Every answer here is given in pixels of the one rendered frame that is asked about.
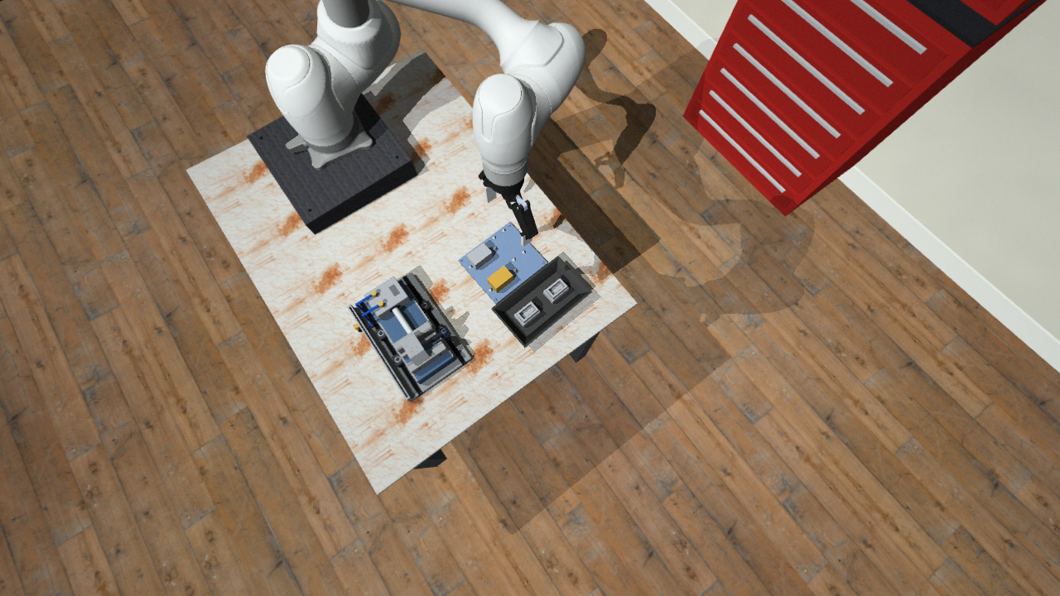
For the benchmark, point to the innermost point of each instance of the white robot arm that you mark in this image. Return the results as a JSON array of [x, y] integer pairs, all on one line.
[[316, 87]]

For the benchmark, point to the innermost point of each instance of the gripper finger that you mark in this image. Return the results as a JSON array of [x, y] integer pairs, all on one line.
[[523, 214], [489, 193]]

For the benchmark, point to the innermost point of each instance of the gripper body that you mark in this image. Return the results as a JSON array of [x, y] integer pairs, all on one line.
[[511, 191]]

